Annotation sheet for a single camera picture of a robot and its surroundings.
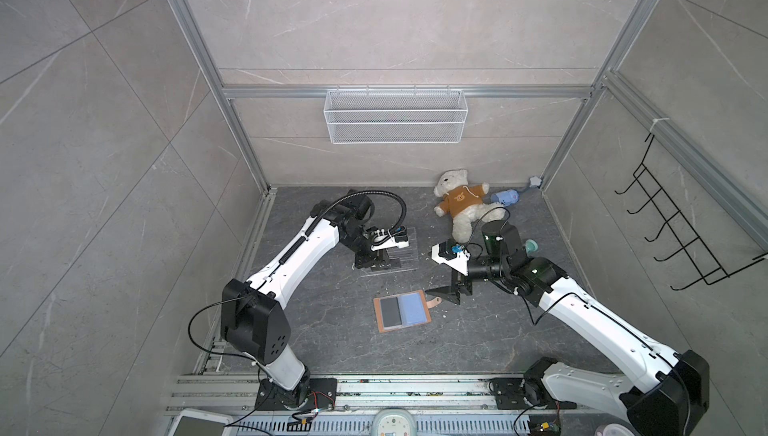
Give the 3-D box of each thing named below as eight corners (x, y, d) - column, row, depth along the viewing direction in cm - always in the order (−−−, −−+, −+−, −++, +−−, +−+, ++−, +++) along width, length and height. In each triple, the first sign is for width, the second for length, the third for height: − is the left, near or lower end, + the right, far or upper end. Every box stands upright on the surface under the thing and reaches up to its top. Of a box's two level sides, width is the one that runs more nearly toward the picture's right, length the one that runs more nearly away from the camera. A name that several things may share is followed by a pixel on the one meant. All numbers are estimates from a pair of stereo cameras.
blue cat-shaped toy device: (496, 212, 115) (500, 202, 110) (489, 203, 118) (493, 192, 113) (516, 207, 117) (522, 197, 112) (509, 198, 120) (514, 188, 115)
